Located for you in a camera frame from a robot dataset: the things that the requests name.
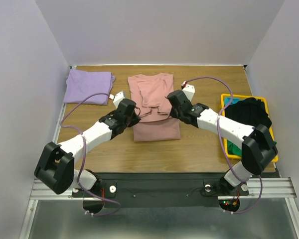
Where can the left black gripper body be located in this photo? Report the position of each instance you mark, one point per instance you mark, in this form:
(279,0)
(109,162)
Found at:
(132,121)

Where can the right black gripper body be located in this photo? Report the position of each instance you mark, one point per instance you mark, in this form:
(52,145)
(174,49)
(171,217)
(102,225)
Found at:
(174,112)

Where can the pink t-shirt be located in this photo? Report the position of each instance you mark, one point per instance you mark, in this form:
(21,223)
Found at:
(149,93)

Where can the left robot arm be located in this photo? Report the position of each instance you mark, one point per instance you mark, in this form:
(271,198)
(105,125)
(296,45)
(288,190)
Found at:
(55,167)

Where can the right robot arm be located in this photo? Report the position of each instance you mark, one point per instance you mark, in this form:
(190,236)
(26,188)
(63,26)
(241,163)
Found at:
(257,145)

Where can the yellow plastic bin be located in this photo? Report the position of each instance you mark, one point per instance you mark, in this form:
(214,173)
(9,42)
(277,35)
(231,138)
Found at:
(244,97)

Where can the teal cloth in bin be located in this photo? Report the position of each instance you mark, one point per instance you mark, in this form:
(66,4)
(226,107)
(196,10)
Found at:
(233,101)

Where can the folded purple t-shirt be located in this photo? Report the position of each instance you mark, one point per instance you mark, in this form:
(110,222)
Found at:
(95,86)

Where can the green t-shirt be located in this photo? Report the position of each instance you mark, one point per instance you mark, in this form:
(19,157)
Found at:
(233,149)

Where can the black t-shirt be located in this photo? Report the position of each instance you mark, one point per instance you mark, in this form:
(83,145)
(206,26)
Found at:
(249,111)

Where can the left silver knob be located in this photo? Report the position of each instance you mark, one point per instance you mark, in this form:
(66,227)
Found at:
(112,189)

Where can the silver knob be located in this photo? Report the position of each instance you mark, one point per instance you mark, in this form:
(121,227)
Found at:
(112,189)
(207,188)

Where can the right silver knob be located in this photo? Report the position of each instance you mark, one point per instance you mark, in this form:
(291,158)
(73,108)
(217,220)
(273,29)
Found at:
(207,188)

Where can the electronics board with leds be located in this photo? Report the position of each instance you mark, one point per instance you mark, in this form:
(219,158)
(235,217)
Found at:
(232,204)

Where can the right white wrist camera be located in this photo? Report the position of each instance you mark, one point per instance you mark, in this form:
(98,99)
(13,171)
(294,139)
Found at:
(188,89)

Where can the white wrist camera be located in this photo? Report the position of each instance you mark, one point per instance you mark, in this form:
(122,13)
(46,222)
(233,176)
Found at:
(188,89)
(117,98)

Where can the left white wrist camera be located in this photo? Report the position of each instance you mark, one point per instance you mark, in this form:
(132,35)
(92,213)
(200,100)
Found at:
(117,98)

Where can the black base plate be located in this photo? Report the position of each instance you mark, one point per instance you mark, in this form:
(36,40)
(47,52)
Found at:
(153,190)

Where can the aluminium frame rail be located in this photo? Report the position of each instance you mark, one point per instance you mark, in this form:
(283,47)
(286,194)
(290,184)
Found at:
(45,112)

